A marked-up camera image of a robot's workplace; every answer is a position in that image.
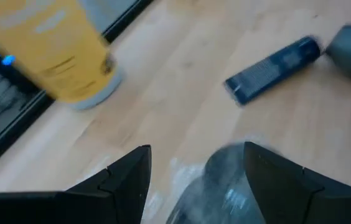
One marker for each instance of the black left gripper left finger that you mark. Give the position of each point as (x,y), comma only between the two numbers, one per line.
(69,208)

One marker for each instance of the black mesh sponge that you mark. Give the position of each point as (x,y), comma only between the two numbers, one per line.
(219,186)

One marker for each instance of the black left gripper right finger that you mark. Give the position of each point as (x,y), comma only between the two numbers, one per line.
(303,199)

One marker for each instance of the dark blue toiletry tube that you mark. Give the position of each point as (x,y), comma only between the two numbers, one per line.
(272,71)

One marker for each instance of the yellow canister with white lid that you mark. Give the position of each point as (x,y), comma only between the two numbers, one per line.
(48,46)

